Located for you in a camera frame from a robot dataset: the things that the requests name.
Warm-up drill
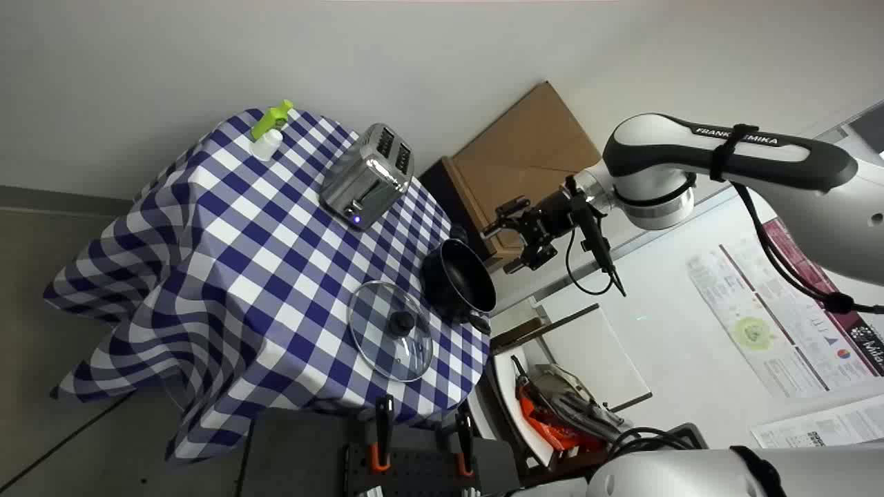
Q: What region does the glass pan lid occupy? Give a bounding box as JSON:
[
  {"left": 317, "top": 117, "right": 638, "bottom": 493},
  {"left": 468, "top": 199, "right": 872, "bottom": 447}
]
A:
[{"left": 344, "top": 280, "right": 437, "bottom": 388}]

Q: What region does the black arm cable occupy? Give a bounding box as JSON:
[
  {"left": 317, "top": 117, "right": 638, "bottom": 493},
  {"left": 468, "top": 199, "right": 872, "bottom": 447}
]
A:
[{"left": 707, "top": 123, "right": 884, "bottom": 319}]

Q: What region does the dark grey cabinet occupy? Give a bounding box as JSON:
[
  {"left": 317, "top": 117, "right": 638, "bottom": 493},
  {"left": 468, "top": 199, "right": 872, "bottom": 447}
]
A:
[{"left": 238, "top": 410, "right": 518, "bottom": 497}]

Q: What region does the blue white checkered tablecloth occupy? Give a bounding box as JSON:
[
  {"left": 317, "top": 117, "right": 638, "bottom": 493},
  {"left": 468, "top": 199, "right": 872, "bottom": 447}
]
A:
[{"left": 42, "top": 107, "right": 495, "bottom": 465}]

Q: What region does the white printed paper sheet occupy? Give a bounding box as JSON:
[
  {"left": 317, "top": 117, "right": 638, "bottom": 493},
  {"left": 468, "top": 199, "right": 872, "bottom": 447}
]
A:
[{"left": 685, "top": 244, "right": 877, "bottom": 400}]

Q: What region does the orange black clamp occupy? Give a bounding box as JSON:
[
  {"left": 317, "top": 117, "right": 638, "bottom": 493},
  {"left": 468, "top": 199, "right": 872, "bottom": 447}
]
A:
[
  {"left": 452, "top": 400, "right": 484, "bottom": 482},
  {"left": 366, "top": 396, "right": 397, "bottom": 479}
]

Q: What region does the brown cardboard box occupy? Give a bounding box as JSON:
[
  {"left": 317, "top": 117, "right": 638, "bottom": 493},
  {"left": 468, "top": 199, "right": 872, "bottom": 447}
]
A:
[{"left": 438, "top": 80, "right": 601, "bottom": 273}]

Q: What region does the green white spray bottle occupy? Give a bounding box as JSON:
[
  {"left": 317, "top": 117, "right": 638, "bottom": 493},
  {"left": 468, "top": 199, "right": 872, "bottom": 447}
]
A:
[{"left": 245, "top": 96, "right": 297, "bottom": 160}]

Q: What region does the black cooking pan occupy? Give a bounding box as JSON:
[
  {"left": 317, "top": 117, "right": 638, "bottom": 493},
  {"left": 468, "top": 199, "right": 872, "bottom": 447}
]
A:
[{"left": 419, "top": 236, "right": 500, "bottom": 337}]

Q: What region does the orange tool pile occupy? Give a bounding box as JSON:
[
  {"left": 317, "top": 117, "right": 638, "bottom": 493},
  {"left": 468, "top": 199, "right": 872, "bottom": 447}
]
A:
[{"left": 507, "top": 356, "right": 629, "bottom": 465}]

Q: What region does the maroon booklet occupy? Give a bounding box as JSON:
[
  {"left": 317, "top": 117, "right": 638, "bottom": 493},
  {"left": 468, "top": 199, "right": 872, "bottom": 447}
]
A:
[{"left": 756, "top": 218, "right": 884, "bottom": 375}]

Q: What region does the wooden strip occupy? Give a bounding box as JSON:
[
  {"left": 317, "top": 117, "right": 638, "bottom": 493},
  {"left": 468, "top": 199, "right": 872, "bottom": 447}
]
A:
[{"left": 489, "top": 302, "right": 601, "bottom": 360}]

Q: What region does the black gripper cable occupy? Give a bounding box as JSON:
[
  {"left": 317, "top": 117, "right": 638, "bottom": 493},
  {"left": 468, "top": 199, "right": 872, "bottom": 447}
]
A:
[{"left": 561, "top": 176, "right": 631, "bottom": 302}]

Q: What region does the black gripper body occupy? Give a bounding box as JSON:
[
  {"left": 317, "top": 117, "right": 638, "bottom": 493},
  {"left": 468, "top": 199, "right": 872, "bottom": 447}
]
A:
[{"left": 518, "top": 182, "right": 604, "bottom": 270}]

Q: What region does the white paper with text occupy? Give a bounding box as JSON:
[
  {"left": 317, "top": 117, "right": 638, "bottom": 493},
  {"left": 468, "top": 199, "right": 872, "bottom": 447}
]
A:
[{"left": 747, "top": 396, "right": 884, "bottom": 453}]

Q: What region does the silver two-slot toaster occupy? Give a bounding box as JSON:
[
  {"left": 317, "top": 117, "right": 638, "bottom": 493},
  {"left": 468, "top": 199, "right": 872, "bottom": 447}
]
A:
[{"left": 317, "top": 123, "right": 413, "bottom": 232}]

